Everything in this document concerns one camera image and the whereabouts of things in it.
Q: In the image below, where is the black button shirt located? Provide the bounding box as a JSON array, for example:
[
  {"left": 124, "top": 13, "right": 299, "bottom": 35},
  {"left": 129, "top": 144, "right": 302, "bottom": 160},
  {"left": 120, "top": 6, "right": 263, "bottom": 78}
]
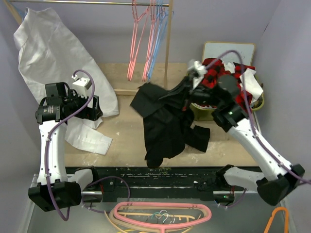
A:
[{"left": 130, "top": 77, "right": 210, "bottom": 168}]

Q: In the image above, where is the yellow framed whiteboard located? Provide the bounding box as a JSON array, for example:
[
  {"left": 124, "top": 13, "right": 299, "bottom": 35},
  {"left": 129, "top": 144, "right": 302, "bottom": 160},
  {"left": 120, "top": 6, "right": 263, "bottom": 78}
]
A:
[{"left": 202, "top": 41, "right": 256, "bottom": 66}]

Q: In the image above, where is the wooden clothes rack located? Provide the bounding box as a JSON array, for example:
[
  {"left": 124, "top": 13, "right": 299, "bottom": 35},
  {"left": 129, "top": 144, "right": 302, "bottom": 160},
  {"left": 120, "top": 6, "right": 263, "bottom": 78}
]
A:
[{"left": 3, "top": 0, "right": 174, "bottom": 88}]

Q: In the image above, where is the red black plaid shirt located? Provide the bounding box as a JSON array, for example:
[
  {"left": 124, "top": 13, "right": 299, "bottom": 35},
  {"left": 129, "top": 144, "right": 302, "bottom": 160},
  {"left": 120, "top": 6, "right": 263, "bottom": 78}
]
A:
[{"left": 200, "top": 57, "right": 256, "bottom": 110}]

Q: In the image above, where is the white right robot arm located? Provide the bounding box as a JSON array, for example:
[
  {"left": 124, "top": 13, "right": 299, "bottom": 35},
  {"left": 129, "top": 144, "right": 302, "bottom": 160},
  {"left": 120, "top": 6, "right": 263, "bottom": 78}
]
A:
[{"left": 184, "top": 75, "right": 305, "bottom": 206}]

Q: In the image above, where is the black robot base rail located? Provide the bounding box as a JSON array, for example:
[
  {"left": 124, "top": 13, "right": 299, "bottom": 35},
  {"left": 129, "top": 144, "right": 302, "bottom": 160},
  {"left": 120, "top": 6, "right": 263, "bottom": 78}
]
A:
[{"left": 65, "top": 166, "right": 246, "bottom": 203}]

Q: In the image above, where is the orange hanger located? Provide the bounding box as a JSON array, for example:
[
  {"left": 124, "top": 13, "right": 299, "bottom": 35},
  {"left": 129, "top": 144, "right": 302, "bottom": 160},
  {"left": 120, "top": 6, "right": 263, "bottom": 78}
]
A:
[{"left": 263, "top": 206, "right": 290, "bottom": 233}]

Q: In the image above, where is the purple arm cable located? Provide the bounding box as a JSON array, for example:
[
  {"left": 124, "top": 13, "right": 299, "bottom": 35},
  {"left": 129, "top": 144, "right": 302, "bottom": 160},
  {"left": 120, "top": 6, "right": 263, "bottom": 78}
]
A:
[
  {"left": 206, "top": 50, "right": 311, "bottom": 185},
  {"left": 46, "top": 69, "right": 95, "bottom": 222}
]

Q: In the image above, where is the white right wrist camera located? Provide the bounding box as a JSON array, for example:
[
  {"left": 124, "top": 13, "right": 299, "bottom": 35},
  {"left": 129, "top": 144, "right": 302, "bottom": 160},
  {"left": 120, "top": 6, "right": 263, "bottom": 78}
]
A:
[{"left": 187, "top": 59, "right": 207, "bottom": 90}]

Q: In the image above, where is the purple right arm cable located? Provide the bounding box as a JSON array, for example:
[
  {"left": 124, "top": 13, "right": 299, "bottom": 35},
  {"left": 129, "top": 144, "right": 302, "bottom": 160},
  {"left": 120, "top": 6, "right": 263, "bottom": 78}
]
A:
[{"left": 206, "top": 50, "right": 311, "bottom": 185}]

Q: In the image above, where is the white cloth in basket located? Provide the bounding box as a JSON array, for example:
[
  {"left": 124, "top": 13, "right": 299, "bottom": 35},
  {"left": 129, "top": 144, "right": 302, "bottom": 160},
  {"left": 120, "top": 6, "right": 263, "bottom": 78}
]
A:
[{"left": 222, "top": 62, "right": 263, "bottom": 106}]

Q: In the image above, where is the beige hanger on tray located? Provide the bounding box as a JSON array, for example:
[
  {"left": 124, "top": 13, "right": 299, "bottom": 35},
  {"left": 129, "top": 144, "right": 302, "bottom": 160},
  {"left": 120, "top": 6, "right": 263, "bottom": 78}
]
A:
[{"left": 105, "top": 211, "right": 211, "bottom": 233}]

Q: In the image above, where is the blue hanger on rack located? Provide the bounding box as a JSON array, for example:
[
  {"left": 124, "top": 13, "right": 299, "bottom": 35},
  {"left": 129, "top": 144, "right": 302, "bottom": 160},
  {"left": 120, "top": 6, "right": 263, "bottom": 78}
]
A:
[{"left": 146, "top": 0, "right": 168, "bottom": 82}]

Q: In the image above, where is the white hanging shirt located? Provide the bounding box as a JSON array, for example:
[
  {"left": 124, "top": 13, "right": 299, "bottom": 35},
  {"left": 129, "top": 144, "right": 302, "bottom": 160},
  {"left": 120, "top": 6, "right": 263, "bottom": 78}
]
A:
[{"left": 13, "top": 7, "right": 120, "bottom": 155}]

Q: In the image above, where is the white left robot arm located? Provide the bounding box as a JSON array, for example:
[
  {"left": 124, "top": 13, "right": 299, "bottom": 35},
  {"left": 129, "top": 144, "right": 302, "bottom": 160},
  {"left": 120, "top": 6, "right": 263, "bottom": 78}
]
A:
[{"left": 28, "top": 78, "right": 103, "bottom": 212}]

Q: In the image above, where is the olive green laundry basket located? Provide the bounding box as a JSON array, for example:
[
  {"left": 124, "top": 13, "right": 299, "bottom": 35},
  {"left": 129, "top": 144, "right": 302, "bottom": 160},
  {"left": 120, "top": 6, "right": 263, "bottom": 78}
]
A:
[{"left": 189, "top": 72, "right": 265, "bottom": 121}]

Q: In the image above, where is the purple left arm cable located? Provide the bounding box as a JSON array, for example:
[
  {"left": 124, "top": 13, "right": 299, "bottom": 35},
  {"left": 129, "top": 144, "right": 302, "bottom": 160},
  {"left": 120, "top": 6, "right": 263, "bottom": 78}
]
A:
[{"left": 46, "top": 69, "right": 95, "bottom": 222}]

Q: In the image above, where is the blue hanger under white shirt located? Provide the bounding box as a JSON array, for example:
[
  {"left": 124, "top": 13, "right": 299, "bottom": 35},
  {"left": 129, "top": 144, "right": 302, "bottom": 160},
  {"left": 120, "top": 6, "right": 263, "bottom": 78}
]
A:
[{"left": 8, "top": 0, "right": 27, "bottom": 21}]

